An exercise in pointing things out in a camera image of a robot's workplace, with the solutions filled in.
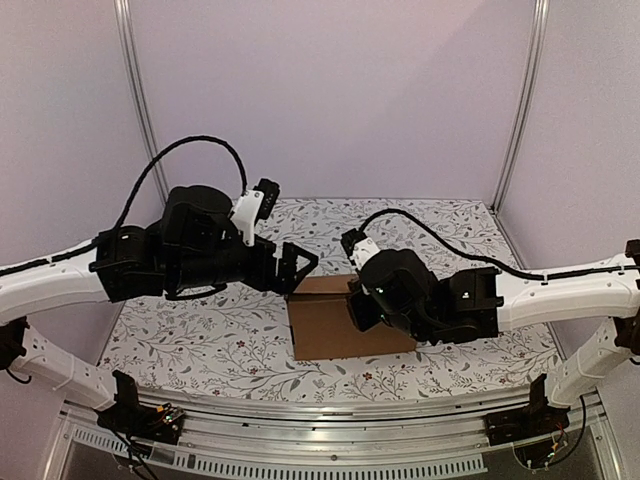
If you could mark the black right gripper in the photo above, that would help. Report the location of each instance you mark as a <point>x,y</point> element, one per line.
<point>358,310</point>

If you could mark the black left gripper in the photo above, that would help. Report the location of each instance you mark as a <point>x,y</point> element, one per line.
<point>264,280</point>

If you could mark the brown cardboard box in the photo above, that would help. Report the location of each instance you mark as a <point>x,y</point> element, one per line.
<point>322,328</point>

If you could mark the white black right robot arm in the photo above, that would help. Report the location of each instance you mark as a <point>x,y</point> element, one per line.
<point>395,288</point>

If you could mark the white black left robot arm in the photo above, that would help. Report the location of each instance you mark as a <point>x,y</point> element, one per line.
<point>203,242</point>

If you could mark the floral patterned table mat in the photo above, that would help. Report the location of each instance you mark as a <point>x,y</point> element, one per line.
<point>237,344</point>

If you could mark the aluminium front rail base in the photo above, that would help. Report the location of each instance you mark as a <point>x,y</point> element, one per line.
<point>436,438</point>

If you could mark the aluminium left frame post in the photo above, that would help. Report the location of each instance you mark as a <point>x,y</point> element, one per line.
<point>124,22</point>

